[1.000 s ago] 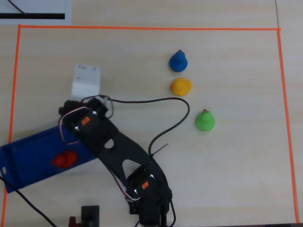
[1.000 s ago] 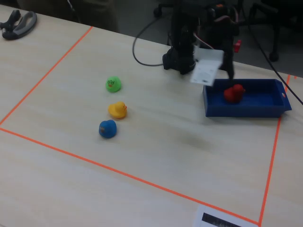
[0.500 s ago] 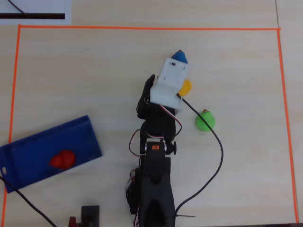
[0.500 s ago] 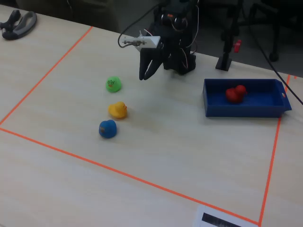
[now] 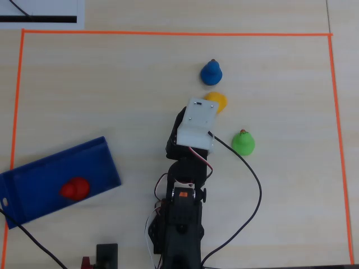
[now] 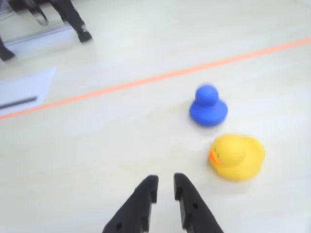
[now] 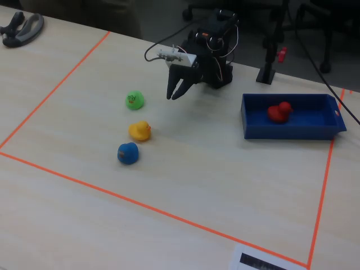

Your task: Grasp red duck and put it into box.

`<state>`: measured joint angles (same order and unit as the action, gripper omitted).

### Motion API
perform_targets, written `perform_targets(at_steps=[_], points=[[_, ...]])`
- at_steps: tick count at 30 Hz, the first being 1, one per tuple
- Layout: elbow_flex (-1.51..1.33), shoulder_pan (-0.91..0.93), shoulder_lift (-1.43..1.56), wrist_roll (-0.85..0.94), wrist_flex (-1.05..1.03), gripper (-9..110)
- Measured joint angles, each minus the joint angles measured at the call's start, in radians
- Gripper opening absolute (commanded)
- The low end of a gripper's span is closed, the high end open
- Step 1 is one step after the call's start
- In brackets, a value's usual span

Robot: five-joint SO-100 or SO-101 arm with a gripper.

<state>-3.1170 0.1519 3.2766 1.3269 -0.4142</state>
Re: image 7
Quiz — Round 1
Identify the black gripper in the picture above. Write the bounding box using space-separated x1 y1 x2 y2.
166 59 208 101

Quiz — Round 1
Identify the red rubber duck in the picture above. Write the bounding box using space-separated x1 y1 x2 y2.
267 101 294 124

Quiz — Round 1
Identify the green rubber duck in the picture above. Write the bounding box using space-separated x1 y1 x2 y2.
125 89 146 111

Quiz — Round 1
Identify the yellow rubber duck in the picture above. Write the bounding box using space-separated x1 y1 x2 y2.
128 120 152 142

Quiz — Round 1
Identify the blue rubber duck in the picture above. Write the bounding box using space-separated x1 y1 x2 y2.
117 142 140 165

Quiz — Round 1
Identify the blue plastic box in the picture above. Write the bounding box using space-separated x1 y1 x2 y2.
241 93 348 141

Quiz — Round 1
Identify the black clamp stand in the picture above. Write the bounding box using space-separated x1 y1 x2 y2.
255 0 290 86

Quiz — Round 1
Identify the orange tape strip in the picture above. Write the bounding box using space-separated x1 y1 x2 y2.
307 88 346 269
0 30 111 150
0 151 309 268

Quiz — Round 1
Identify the black office chair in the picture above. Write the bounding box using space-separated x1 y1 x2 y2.
283 0 360 74

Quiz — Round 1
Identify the white paper with black bar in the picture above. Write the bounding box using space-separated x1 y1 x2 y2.
228 244 308 270

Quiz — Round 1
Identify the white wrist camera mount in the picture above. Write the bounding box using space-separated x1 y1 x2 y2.
156 44 197 69

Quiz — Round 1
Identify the black camera cable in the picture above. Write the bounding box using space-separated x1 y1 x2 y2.
144 21 198 63

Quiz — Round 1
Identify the black grey handle tool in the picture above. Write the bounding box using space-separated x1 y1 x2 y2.
0 11 45 48

